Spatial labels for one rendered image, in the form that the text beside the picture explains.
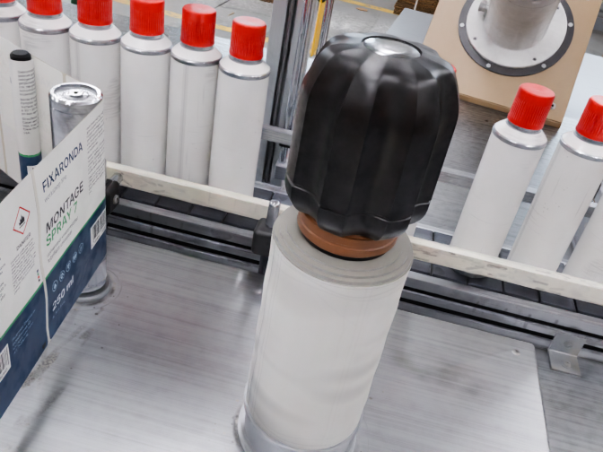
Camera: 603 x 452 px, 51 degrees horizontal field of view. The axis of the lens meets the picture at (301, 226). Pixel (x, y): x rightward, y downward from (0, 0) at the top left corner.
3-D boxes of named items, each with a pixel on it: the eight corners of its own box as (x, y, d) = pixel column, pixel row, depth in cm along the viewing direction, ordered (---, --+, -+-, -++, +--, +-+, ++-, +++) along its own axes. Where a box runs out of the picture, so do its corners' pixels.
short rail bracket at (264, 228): (242, 299, 66) (256, 204, 59) (249, 282, 68) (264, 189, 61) (272, 307, 65) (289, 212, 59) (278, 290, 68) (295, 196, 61)
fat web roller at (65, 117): (48, 296, 55) (29, 96, 44) (74, 265, 58) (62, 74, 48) (97, 308, 54) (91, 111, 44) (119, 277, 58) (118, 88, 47)
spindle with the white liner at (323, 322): (222, 465, 44) (283, 55, 27) (254, 371, 51) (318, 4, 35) (345, 499, 43) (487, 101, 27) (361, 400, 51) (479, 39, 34)
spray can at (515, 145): (444, 272, 67) (511, 92, 55) (445, 244, 71) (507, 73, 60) (493, 283, 67) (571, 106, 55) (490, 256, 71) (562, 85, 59)
